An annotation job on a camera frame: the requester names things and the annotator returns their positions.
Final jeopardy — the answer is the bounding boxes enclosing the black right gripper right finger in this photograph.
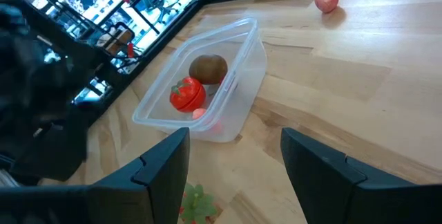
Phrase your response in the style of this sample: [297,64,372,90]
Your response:
[280,128,442,224]

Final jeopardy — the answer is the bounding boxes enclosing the clear plastic tupperware container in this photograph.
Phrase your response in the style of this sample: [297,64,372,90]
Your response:
[132,17,268,143]

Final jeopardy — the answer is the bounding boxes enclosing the red toy tomato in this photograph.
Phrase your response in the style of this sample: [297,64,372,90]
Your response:
[169,76,207,113]

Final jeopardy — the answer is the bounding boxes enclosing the toy strawberry with green leaves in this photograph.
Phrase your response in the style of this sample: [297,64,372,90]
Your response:
[178,183,218,224]

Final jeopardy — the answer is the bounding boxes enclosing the black office chair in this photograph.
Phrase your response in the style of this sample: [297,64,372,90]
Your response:
[144,0,177,21]

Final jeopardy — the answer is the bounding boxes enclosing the brown toy kiwi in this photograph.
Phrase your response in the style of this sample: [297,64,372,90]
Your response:
[189,54,229,86]

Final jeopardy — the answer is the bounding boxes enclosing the black plant pot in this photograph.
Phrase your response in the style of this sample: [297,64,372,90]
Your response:
[10,113,89,183]

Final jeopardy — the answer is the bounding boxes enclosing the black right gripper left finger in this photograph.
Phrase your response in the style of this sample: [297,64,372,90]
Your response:
[0,127,191,224]

